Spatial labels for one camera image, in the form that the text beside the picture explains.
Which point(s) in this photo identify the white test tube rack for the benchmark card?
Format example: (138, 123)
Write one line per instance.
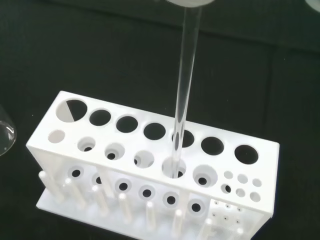
(140, 172)

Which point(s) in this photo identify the black bench cloth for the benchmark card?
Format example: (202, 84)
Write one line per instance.
(100, 50)

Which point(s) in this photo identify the clear glass graduated beaker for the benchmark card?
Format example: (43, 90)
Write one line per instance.
(6, 135)

